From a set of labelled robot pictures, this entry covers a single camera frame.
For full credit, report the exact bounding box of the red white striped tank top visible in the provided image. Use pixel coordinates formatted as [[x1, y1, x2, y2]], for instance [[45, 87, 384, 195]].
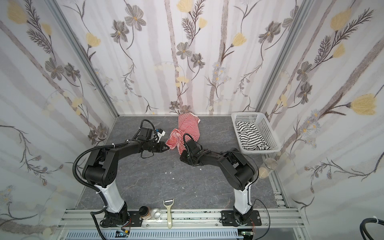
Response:
[[166, 113, 201, 155]]

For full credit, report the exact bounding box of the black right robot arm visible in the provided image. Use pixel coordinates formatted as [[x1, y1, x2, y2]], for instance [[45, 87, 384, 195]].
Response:
[[180, 139, 259, 227]]

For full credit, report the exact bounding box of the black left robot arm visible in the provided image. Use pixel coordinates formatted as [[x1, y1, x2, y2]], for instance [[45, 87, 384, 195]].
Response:
[[80, 141, 170, 228]]

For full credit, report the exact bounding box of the black white striped tank top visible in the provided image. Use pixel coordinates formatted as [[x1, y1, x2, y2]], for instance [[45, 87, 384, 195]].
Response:
[[236, 122, 270, 151]]

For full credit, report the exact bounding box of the clear glass cup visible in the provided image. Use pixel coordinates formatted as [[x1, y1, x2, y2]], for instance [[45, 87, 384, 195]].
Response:
[[151, 208, 162, 221]]

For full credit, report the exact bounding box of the white plastic laundry basket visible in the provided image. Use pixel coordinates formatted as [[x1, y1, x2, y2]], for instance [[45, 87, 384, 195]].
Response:
[[231, 112, 282, 155]]

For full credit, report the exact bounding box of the clear glass jar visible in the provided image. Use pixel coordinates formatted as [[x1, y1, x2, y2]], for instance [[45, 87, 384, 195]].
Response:
[[259, 158, 278, 179]]

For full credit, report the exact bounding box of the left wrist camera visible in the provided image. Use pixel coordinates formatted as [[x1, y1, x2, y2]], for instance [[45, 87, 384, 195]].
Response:
[[134, 128, 166, 143]]

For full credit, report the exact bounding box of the cream handled peeler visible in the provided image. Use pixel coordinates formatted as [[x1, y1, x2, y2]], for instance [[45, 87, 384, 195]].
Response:
[[163, 199, 175, 229]]

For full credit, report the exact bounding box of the black corrugated cable conduit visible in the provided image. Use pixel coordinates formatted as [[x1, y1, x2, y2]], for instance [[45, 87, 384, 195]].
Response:
[[72, 143, 130, 240]]

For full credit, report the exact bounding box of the white slotted cable duct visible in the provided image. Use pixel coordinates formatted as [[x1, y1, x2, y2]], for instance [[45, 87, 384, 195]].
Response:
[[64, 229, 241, 240]]

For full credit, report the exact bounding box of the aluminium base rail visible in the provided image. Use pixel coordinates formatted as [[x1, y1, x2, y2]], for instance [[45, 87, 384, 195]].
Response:
[[53, 209, 310, 240]]

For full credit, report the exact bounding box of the black cable bundle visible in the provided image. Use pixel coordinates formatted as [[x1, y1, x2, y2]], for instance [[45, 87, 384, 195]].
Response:
[[359, 216, 384, 240]]

